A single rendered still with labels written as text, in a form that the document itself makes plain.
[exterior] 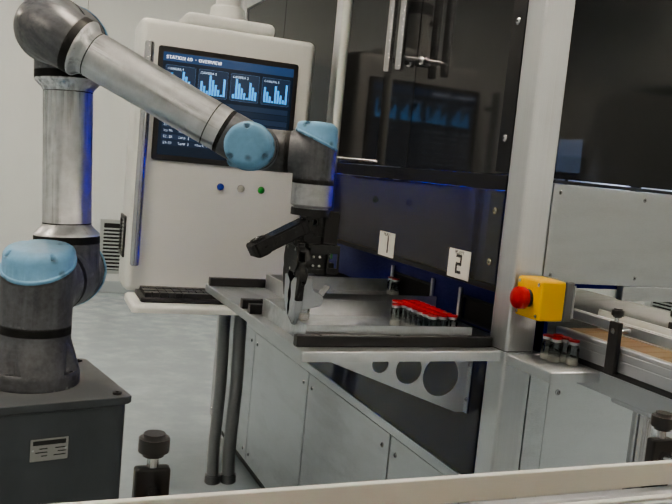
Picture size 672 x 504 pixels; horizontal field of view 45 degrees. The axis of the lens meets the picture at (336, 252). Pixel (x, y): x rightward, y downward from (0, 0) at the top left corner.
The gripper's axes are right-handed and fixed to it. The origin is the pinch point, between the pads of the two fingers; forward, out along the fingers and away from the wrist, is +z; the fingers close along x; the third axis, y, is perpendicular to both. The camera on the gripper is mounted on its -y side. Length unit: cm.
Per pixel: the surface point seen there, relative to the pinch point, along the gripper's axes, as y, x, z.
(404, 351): 18.3, -10.8, 3.7
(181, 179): -3, 89, -21
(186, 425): 32, 207, 92
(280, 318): 1.1, 8.2, 1.9
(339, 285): 33, 54, 2
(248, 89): 14, 88, -47
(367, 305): 24.8, 19.5, 1.1
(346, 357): 7.0, -11.0, 4.7
